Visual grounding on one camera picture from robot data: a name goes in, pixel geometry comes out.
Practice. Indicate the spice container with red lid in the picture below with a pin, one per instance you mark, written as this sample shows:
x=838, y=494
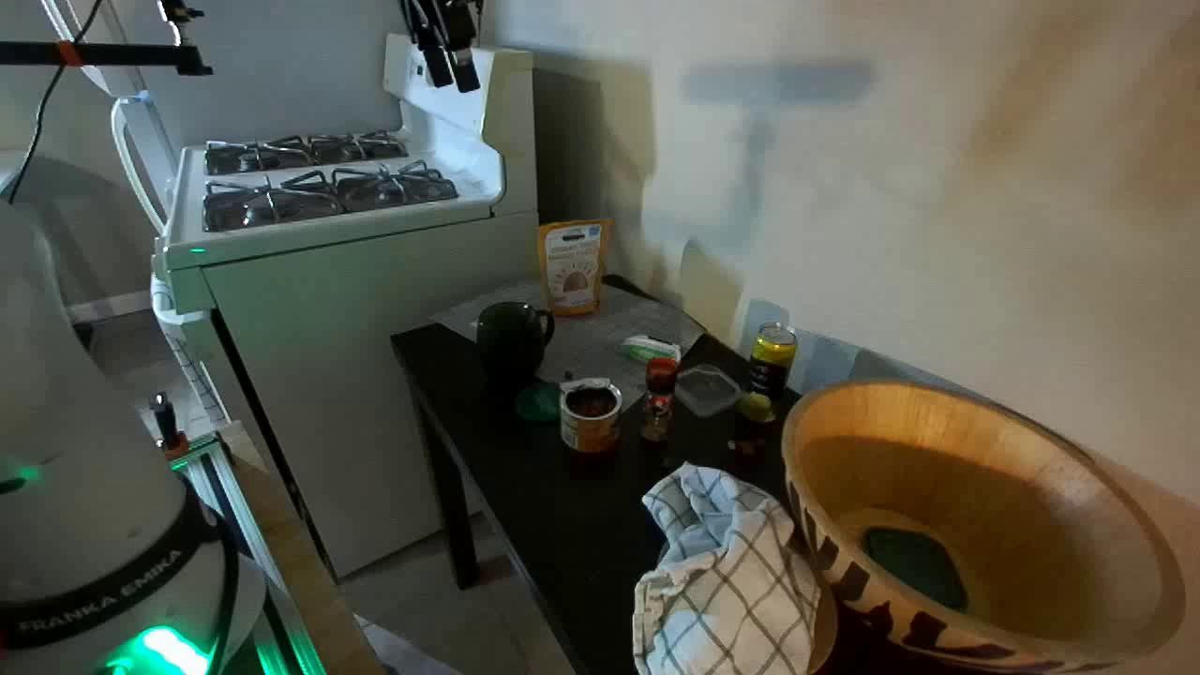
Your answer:
x=659, y=398

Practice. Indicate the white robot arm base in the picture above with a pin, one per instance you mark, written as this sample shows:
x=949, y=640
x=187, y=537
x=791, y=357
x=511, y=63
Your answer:
x=107, y=557

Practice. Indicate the green round lid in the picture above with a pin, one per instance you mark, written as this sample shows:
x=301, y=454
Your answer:
x=537, y=403

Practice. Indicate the clear plastic container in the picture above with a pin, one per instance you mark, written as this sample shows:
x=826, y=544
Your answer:
x=706, y=393

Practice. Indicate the large wooden bowl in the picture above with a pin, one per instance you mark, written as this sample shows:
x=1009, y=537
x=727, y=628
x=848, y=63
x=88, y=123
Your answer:
x=1063, y=567

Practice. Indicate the grey placemat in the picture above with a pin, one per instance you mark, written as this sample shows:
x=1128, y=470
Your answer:
x=582, y=345

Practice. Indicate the white cup with dark contents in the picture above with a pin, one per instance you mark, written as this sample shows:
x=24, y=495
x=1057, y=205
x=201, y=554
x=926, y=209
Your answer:
x=589, y=415

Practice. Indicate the black side table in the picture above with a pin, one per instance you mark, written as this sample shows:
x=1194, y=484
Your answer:
x=576, y=525

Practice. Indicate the dark green mug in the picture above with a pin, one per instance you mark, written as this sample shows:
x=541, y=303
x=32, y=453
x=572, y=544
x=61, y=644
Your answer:
x=511, y=338

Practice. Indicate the white checkered dish towel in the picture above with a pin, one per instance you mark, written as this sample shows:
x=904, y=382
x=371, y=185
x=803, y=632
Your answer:
x=728, y=592

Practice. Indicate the white gas stove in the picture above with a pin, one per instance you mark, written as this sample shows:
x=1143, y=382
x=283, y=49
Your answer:
x=308, y=209

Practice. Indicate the black utensils on stove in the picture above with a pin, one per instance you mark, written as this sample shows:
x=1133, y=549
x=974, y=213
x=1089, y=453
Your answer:
x=443, y=37

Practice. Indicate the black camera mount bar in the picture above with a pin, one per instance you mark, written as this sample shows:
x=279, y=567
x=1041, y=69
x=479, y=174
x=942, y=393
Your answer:
x=71, y=53

